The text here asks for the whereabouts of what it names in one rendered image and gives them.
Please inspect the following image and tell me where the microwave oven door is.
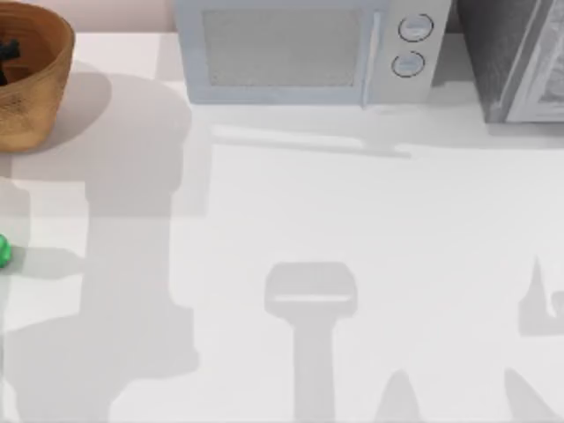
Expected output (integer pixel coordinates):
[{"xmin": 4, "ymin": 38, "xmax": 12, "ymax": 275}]
[{"xmin": 172, "ymin": 0, "xmax": 389, "ymax": 107}]

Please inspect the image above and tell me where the pale microwave oven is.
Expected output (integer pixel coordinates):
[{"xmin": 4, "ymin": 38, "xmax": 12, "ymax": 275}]
[{"xmin": 172, "ymin": 0, "xmax": 454, "ymax": 109}]

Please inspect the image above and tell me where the round microwave knob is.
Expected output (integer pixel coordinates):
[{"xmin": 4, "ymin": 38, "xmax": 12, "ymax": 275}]
[
  {"xmin": 397, "ymin": 12, "xmax": 435, "ymax": 43},
  {"xmin": 390, "ymin": 49, "xmax": 427, "ymax": 79}
]

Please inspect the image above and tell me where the brown woven basket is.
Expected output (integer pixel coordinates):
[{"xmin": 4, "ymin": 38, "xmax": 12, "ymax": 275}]
[{"xmin": 0, "ymin": 1, "xmax": 77, "ymax": 154}]

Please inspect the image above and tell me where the black object in basket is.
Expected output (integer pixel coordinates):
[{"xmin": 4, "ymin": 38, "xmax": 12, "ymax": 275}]
[{"xmin": 0, "ymin": 38, "xmax": 22, "ymax": 86}]

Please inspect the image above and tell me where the microwave door handle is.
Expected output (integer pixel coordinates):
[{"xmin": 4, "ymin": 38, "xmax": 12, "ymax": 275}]
[{"xmin": 360, "ymin": 11, "xmax": 382, "ymax": 109}]

